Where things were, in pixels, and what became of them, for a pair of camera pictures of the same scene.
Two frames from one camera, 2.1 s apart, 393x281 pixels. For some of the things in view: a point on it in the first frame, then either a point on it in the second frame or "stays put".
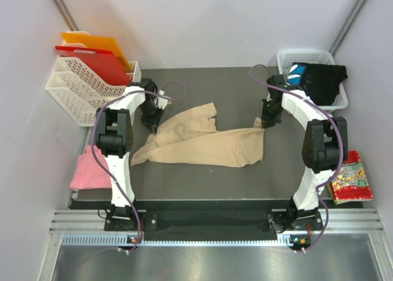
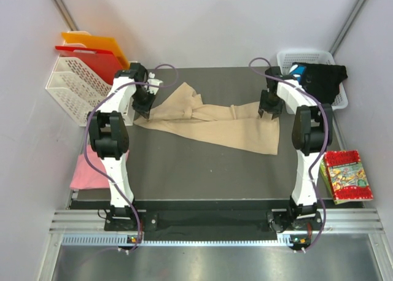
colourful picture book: (350, 182) stays put
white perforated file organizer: (81, 91) stays put
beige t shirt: (188, 136) → (242, 126)
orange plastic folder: (106, 43) stays put
